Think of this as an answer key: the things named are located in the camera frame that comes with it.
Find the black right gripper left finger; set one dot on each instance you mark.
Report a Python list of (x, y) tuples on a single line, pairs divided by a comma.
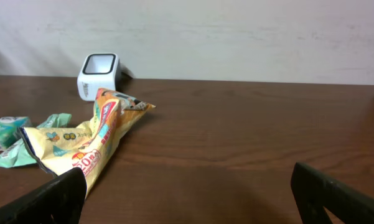
[(59, 201)]

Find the yellow snack bag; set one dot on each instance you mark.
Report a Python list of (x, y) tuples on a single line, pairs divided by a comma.
[(90, 145)]

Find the white barcode scanner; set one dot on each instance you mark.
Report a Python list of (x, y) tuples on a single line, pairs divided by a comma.
[(102, 70)]

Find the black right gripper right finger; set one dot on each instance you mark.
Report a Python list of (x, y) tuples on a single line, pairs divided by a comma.
[(316, 193)]

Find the green Kleenex tissue pack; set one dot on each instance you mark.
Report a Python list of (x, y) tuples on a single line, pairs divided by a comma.
[(8, 130)]

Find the teal wet wipe packet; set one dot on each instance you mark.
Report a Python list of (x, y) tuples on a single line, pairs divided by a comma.
[(16, 155)]

